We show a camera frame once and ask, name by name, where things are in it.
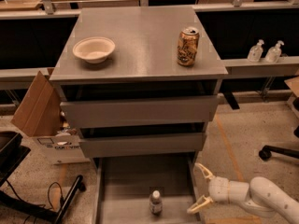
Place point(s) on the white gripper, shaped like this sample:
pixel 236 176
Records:
pixel 219 187

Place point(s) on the clear plastic bottle white cap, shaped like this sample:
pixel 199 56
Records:
pixel 155 203

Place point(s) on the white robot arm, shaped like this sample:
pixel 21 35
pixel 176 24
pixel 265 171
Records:
pixel 260 197

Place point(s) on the grey middle drawer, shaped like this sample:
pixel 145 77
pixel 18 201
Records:
pixel 142 145

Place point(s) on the grey open bottom drawer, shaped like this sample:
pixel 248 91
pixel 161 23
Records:
pixel 124 186

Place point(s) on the grey top drawer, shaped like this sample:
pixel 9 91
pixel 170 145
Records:
pixel 138 112

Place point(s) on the grey drawer cabinet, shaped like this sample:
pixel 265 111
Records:
pixel 142 66

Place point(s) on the left clear pump bottle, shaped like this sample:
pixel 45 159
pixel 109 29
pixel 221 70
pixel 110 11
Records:
pixel 256 52

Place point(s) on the clear pump bottle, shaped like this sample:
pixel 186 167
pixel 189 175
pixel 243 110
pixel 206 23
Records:
pixel 256 52
pixel 274 53

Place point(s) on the right clear pump bottle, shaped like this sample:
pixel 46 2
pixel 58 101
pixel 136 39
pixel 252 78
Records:
pixel 274 53

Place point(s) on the black office chair base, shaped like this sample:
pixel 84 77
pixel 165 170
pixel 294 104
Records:
pixel 266 152

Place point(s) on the gold soda can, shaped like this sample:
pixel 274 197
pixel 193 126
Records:
pixel 188 41

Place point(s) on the white paper bowl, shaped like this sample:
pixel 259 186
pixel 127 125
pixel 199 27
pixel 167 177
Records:
pixel 94 49

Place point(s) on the brown cardboard box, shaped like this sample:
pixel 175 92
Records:
pixel 40 117

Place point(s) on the black bin at left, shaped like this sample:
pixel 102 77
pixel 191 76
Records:
pixel 12 153

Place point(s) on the black stand leg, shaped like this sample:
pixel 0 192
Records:
pixel 40 212

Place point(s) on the grey metal rail frame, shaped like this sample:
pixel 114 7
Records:
pixel 14 79

